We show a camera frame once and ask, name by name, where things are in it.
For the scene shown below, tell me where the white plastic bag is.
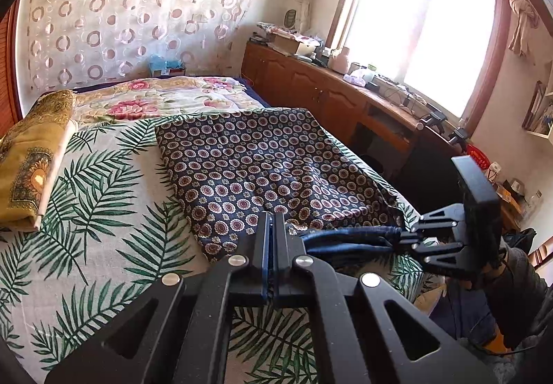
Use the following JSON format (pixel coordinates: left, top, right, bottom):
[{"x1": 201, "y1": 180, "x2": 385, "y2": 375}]
[{"x1": 348, "y1": 66, "x2": 377, "y2": 88}]

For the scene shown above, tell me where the white wall shelf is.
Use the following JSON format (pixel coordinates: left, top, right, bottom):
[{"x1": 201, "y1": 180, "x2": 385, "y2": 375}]
[{"x1": 522, "y1": 64, "x2": 553, "y2": 140}]

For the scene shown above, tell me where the floral blanket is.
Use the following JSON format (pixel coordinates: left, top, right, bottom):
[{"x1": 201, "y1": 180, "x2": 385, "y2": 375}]
[{"x1": 37, "y1": 75, "x2": 269, "y2": 126}]

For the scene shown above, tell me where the tied beige curtain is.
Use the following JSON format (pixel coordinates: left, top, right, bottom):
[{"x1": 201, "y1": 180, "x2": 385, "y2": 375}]
[{"x1": 507, "y1": 0, "x2": 541, "y2": 62}]

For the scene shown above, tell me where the person's right forearm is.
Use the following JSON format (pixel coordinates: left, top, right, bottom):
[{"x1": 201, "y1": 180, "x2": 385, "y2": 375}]
[{"x1": 483, "y1": 237, "x2": 553, "y2": 351}]

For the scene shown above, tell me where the circle pattern sheer curtain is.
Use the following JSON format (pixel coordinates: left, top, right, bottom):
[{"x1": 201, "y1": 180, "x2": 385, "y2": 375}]
[{"x1": 17, "y1": 0, "x2": 261, "y2": 96}]

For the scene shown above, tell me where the cardboard box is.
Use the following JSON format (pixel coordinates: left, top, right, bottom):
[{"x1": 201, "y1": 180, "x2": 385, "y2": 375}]
[{"x1": 267, "y1": 31, "x2": 304, "y2": 56}]

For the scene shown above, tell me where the window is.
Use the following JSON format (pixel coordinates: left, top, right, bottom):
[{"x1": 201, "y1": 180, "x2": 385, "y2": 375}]
[{"x1": 326, "y1": 0, "x2": 514, "y2": 122}]

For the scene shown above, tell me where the black chair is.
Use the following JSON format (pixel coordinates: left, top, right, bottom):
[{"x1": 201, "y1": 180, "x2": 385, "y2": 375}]
[{"x1": 400, "y1": 125, "x2": 466, "y2": 216}]

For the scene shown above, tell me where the wooden headboard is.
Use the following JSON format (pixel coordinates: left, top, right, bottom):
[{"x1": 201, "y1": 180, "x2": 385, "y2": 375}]
[{"x1": 0, "y1": 0, "x2": 24, "y2": 138}]

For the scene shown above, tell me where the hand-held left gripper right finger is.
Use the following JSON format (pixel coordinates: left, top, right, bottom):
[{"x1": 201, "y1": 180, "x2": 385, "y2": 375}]
[{"x1": 273, "y1": 211, "x2": 498, "y2": 384}]

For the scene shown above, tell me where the navy medallion print garment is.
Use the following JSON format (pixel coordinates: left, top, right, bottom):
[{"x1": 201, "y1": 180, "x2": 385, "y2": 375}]
[{"x1": 154, "y1": 108, "x2": 407, "y2": 269}]

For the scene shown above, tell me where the yellow patterned cloth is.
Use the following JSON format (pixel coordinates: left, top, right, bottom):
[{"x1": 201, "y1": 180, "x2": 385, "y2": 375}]
[{"x1": 0, "y1": 89, "x2": 76, "y2": 233}]

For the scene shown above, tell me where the long wooden cabinet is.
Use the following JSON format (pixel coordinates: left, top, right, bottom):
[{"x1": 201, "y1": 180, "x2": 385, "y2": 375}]
[{"x1": 241, "y1": 41, "x2": 469, "y2": 183}]

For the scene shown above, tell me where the leaf print bed sheet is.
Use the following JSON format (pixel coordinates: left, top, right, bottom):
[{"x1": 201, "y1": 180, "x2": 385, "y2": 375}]
[{"x1": 0, "y1": 108, "x2": 438, "y2": 384}]

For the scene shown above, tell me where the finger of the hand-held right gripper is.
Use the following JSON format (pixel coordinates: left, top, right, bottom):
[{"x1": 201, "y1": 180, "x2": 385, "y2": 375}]
[
  {"x1": 408, "y1": 203, "x2": 470, "y2": 245},
  {"x1": 402, "y1": 242, "x2": 477, "y2": 280}
]

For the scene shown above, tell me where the red plastic basket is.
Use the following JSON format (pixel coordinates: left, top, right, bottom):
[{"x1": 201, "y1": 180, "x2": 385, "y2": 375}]
[{"x1": 466, "y1": 144, "x2": 491, "y2": 170}]

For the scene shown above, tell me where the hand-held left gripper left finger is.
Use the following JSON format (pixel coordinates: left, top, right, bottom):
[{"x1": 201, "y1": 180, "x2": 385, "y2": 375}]
[{"x1": 43, "y1": 211, "x2": 274, "y2": 384}]

